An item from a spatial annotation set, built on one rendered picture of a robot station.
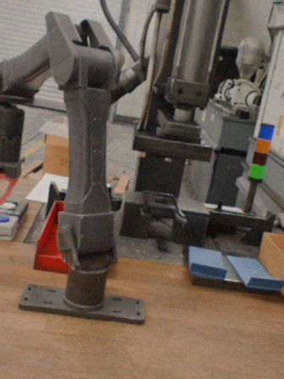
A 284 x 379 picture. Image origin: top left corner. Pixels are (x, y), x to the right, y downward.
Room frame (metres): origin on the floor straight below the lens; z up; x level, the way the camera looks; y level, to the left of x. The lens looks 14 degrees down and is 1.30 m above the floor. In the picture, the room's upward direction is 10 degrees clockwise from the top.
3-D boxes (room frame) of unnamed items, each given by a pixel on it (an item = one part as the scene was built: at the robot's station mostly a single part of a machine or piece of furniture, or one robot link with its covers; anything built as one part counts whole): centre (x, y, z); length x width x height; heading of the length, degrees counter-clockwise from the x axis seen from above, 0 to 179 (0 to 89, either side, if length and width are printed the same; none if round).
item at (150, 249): (1.21, -0.09, 0.88); 0.65 x 0.50 x 0.03; 95
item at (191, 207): (1.13, -0.07, 0.98); 0.20 x 0.10 x 0.01; 95
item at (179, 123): (1.20, -0.05, 1.22); 0.26 x 0.18 x 0.30; 5
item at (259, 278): (0.93, -0.26, 0.93); 0.15 x 0.07 x 0.03; 9
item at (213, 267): (0.94, -0.16, 0.93); 0.15 x 0.07 x 0.03; 177
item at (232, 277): (0.96, -0.21, 0.91); 0.17 x 0.16 x 0.02; 95
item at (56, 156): (4.60, 0.66, 0.40); 0.67 x 0.60 x 0.50; 177
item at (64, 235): (0.72, 0.07, 1.00); 0.09 x 0.06 x 0.06; 132
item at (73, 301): (0.72, 0.06, 0.94); 0.20 x 0.07 x 0.08; 95
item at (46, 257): (0.95, 0.12, 0.93); 0.25 x 0.12 x 0.06; 5
